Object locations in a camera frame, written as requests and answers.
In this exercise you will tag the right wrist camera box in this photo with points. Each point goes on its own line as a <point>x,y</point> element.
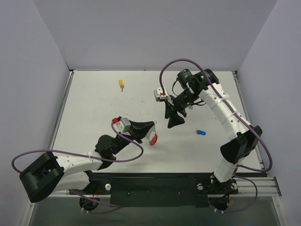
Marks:
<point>162,96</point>

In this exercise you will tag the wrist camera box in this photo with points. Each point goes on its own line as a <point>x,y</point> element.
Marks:
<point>162,96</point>
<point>123,124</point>

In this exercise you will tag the key with yellow tag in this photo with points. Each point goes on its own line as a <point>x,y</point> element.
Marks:
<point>121,84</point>

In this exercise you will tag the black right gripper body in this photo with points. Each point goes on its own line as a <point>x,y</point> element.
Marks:
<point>173,106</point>

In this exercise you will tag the metal key organiser red handle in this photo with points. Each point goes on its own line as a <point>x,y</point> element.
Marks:
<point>151,135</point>

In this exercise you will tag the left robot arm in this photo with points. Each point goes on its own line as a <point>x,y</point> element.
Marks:
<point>56,170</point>

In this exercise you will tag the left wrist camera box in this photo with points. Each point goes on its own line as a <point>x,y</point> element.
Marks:
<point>123,124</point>

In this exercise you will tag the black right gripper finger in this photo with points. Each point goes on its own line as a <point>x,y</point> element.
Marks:
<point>175,120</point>
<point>169,112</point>

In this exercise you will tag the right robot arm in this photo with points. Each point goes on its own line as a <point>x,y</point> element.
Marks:
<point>243,137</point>

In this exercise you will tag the aluminium front rail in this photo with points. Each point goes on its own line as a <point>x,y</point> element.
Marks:
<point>258,186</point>

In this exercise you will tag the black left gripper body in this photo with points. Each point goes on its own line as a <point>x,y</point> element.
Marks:
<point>132,129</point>

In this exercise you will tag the key with blue tag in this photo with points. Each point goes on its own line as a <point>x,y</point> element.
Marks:
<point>200,132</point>

